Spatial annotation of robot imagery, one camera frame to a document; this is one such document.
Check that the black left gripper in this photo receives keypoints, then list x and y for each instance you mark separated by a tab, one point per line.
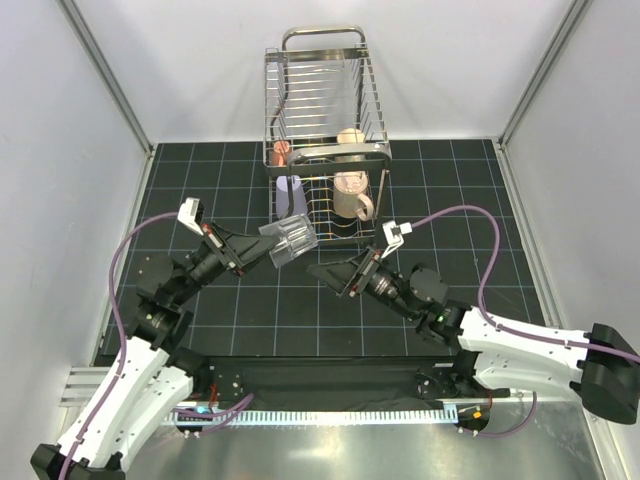
241	249

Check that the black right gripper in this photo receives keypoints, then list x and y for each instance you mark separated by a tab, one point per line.
339	275

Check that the clear glass tumbler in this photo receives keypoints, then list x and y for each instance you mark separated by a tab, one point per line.
296	235

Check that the tan mug lilac inside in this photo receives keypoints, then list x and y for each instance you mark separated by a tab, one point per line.
350	196

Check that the pink ceramic mug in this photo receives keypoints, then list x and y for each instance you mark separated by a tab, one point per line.
279	153

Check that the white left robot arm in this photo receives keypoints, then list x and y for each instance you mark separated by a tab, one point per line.
151	373

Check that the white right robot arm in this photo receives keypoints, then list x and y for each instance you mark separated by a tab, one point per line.
598	366

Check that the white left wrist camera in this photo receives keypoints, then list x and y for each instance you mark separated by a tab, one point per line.
190	215

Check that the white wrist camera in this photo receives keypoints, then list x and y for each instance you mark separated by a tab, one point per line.
190	215
394	234

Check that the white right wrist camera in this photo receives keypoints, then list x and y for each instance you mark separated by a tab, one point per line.
394	234

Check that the steel wire dish rack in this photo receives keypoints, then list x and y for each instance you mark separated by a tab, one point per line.
320	95

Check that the white slotted cable duct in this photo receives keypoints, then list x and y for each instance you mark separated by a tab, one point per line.
254	418

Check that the left aluminium frame post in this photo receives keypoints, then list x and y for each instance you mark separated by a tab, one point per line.
87	40

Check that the aluminium frame post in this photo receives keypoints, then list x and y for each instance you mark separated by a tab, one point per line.
87	40
571	19

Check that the right aluminium frame post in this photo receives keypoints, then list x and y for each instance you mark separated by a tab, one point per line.
571	19

